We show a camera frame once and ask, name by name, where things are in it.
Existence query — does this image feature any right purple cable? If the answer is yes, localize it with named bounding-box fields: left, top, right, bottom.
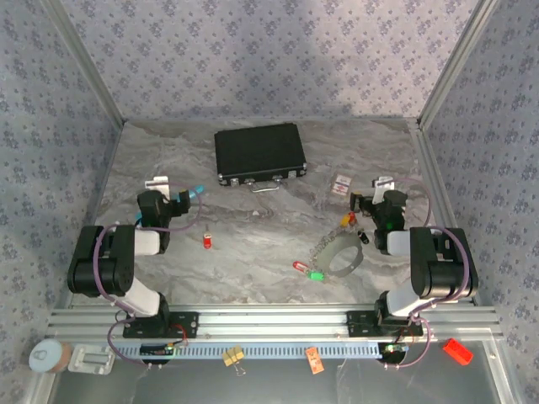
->
left=381, top=176, right=471, bottom=370

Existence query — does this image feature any teal cylinder with pale band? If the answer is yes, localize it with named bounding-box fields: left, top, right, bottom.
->
left=133, top=184, right=206, bottom=224

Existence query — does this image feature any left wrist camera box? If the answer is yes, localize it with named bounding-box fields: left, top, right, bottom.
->
left=145, top=176, right=170, bottom=197

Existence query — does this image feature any card packet in clear bag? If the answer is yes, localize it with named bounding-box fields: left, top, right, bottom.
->
left=329, top=172, right=355, bottom=199

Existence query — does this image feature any tape roll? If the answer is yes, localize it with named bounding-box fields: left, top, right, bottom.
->
left=28, top=338, right=72, bottom=375

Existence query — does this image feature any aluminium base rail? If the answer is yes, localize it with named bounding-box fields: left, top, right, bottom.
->
left=45, top=305, right=504, bottom=342

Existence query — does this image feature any slotted grey cable duct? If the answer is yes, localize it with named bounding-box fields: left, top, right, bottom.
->
left=113, top=340, right=385, bottom=361

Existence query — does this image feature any aluminium side rail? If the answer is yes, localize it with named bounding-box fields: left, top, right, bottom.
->
left=408, top=120, right=481, bottom=306
left=65, top=120, right=126, bottom=307

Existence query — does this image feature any large metal keyring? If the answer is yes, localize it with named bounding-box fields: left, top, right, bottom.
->
left=313, top=233, right=366, bottom=279

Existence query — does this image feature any aluminium frame post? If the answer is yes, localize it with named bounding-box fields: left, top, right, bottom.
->
left=416, top=0, right=502, bottom=130
left=41, top=0, right=127, bottom=126

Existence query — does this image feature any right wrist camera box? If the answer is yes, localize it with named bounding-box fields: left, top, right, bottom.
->
left=371, top=176, right=396, bottom=203

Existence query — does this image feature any red plastic block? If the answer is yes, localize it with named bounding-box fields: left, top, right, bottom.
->
left=441, top=338, right=475, bottom=366

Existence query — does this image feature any black case with metal handle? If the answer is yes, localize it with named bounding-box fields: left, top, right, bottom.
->
left=213, top=122, right=308, bottom=194

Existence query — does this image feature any small circuit board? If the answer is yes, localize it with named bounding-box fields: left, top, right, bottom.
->
left=140, top=343, right=176, bottom=365
left=377, top=342, right=410, bottom=365

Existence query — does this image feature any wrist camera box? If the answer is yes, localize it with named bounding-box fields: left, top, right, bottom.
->
left=371, top=176, right=396, bottom=203
left=145, top=176, right=170, bottom=197

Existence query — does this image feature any orange paper tag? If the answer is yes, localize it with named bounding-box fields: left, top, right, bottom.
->
left=305, top=347, right=325, bottom=375

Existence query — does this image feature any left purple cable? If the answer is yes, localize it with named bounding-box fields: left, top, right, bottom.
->
left=94, top=180, right=203, bottom=369

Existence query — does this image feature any thin red wire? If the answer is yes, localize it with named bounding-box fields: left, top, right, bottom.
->
left=395, top=326, right=416, bottom=347
left=170, top=322, right=189, bottom=347

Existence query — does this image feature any purple cable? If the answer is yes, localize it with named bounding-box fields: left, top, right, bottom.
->
left=94, top=180, right=203, bottom=369
left=381, top=176, right=471, bottom=370

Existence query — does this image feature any gold binder clip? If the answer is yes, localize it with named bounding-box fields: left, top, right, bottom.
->
left=221, top=344, right=248, bottom=376

